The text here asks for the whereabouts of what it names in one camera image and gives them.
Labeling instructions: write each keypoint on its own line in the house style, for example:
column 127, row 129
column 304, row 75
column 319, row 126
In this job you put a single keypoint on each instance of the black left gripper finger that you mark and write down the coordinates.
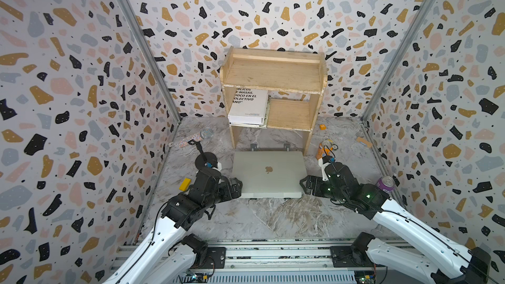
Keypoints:
column 223, row 198
column 235, row 188

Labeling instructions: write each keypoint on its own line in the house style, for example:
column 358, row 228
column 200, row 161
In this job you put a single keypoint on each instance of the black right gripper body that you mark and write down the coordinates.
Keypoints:
column 338, row 196

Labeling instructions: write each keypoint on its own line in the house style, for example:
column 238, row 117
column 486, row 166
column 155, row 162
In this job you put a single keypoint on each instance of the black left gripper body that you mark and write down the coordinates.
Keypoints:
column 221, row 190

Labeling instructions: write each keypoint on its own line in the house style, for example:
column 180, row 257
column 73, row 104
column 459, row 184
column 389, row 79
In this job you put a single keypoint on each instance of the silver laptop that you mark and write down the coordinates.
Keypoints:
column 270, row 174

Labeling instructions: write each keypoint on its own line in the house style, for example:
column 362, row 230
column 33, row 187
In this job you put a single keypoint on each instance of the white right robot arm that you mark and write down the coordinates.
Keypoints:
column 438, row 260

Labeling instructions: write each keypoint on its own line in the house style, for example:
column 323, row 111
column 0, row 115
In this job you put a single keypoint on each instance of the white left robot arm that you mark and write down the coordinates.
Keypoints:
column 158, row 236

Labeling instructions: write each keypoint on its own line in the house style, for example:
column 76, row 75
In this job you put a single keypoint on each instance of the yellow rectangular block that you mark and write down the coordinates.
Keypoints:
column 185, row 185

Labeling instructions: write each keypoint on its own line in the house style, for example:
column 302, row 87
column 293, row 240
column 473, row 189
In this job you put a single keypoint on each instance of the microphone on black stand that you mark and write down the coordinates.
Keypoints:
column 195, row 140

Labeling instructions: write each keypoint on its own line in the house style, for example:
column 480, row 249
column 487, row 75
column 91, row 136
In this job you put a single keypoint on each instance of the orange soda can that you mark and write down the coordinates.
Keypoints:
column 324, row 148

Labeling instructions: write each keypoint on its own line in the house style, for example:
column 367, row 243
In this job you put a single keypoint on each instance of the purple soda can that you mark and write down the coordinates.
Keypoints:
column 386, row 184

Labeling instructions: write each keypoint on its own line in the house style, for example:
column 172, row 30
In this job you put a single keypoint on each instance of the tan wooden rectangular block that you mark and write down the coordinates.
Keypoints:
column 364, row 141

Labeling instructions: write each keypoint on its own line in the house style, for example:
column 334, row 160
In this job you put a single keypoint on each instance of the white book with black text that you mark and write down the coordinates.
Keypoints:
column 246, row 94

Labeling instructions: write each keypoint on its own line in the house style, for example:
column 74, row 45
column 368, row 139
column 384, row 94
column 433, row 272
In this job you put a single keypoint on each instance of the wooden shelf unit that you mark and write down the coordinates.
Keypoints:
column 279, row 71

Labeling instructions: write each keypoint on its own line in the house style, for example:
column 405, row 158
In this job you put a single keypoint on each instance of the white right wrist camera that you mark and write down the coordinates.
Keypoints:
column 323, row 163

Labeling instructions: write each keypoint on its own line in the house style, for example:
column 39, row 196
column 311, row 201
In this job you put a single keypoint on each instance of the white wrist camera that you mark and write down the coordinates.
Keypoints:
column 214, row 164
column 323, row 163

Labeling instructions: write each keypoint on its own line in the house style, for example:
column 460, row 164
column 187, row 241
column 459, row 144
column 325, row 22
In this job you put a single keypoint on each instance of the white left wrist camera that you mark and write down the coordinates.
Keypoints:
column 214, row 164

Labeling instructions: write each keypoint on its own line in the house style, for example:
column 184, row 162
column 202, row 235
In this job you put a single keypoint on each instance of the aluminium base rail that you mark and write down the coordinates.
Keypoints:
column 276, row 261

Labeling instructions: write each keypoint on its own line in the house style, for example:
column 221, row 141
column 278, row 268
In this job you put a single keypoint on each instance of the aluminium corner frame post right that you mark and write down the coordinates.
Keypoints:
column 410, row 35

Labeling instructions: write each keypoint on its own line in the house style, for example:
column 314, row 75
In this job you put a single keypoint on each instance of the aluminium corner frame post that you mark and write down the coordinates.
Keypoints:
column 137, row 33
column 410, row 35

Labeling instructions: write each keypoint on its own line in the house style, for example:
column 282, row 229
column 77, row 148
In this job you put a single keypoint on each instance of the aluminium corner frame post left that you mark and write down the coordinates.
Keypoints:
column 137, row 33

